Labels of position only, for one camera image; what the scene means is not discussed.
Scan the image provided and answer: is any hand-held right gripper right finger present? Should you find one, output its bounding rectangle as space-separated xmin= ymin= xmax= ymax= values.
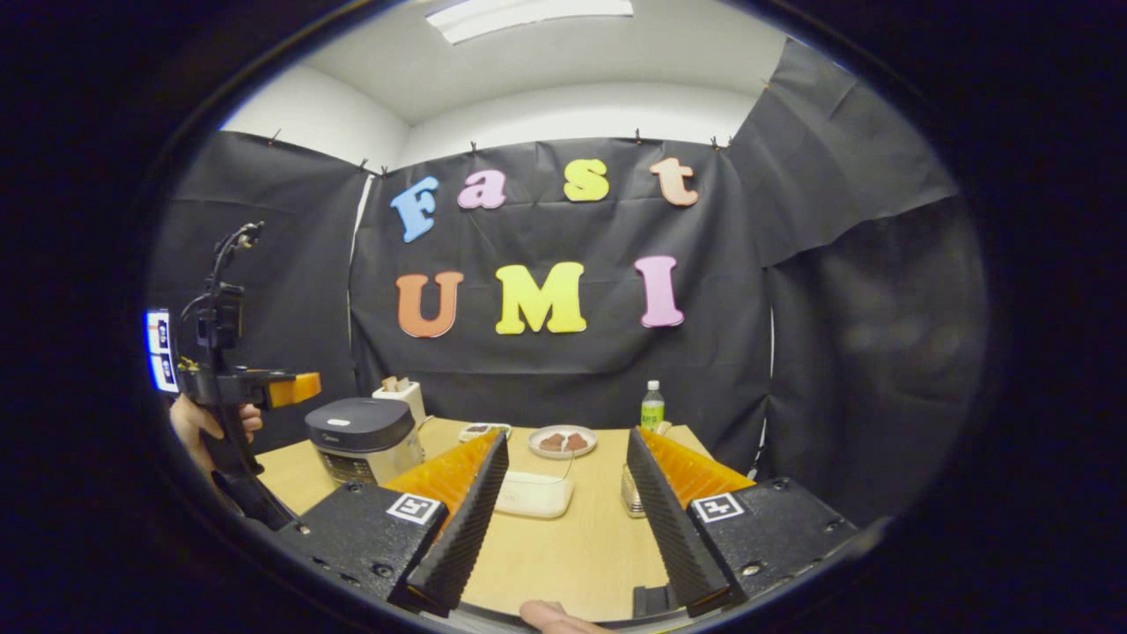
xmin=626 ymin=427 xmax=859 ymax=617

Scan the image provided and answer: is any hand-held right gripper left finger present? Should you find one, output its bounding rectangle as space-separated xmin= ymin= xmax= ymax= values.
xmin=280 ymin=429 xmax=512 ymax=617

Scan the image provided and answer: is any clear chopstick holder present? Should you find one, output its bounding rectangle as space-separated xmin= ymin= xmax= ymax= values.
xmin=621 ymin=462 xmax=648 ymax=519

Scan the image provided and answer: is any clear rice container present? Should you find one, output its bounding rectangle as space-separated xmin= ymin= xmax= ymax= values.
xmin=493 ymin=452 xmax=575 ymax=520

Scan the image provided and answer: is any grey rice cooker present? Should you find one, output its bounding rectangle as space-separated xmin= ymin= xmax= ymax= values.
xmin=305 ymin=397 xmax=425 ymax=486

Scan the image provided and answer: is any white toaster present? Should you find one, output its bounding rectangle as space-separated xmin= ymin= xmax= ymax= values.
xmin=372 ymin=376 xmax=427 ymax=428

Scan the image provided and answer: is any white round plate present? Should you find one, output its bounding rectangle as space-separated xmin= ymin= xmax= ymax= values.
xmin=528 ymin=424 xmax=599 ymax=461

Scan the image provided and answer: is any black backdrop cloth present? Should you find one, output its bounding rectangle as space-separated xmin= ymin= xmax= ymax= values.
xmin=145 ymin=40 xmax=989 ymax=529

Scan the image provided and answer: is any ceiling light panel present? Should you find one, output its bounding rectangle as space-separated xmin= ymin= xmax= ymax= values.
xmin=425 ymin=0 xmax=635 ymax=47

